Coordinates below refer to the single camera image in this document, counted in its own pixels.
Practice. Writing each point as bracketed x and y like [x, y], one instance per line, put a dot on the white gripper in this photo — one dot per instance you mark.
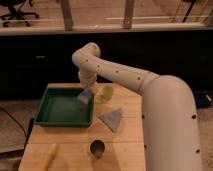
[88, 80]

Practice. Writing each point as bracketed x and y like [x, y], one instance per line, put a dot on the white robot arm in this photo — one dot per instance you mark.
[169, 114]

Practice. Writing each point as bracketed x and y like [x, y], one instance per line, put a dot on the green plastic tray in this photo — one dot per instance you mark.
[62, 107]

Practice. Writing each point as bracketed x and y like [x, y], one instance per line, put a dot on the translucent green cup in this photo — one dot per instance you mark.
[108, 92]

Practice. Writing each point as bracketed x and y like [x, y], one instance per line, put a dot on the grey-blue folded cloth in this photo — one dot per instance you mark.
[112, 119]

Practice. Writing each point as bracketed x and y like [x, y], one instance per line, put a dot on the metal cup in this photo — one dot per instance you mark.
[97, 148]

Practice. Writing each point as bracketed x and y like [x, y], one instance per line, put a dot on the yellow banana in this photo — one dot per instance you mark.
[49, 157]

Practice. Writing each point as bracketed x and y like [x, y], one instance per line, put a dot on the dark device on floor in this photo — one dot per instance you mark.
[203, 100]

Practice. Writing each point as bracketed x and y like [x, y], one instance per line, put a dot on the black office chair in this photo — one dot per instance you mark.
[13, 12]

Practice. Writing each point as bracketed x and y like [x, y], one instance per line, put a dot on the left wooden post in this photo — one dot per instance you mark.
[67, 15]

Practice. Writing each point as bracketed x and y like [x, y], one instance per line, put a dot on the wooden post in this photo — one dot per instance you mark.
[128, 14]
[67, 15]

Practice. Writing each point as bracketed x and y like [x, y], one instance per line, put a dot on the right wooden post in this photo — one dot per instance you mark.
[128, 14]

